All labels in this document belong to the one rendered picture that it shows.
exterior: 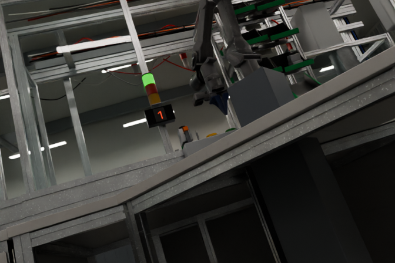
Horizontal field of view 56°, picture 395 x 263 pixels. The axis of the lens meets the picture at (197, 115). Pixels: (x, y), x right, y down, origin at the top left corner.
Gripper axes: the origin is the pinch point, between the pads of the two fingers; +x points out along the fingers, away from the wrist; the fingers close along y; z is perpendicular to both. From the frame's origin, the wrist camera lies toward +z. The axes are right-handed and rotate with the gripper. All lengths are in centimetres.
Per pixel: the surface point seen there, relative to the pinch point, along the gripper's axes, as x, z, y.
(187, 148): 12.1, -3.4, 17.9
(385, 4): -68, 71, -161
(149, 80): -32.6, 29.3, 17.5
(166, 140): -5.0, 35.0, 18.2
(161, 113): -15.9, 29.8, 16.9
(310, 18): -77, 82, -111
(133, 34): -61, 33, 17
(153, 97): -24.1, 29.7, 18.1
